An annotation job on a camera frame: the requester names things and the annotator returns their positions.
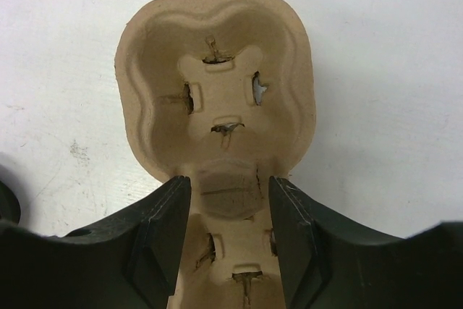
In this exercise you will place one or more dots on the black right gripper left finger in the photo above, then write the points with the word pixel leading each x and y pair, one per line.
pixel 133 255

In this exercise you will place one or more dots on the brown pulp cup carrier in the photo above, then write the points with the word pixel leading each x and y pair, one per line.
pixel 222 92

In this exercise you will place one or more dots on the black plastic cup lid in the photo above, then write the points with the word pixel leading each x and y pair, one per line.
pixel 10 206

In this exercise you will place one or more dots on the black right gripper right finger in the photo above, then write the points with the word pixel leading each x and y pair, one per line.
pixel 327 260

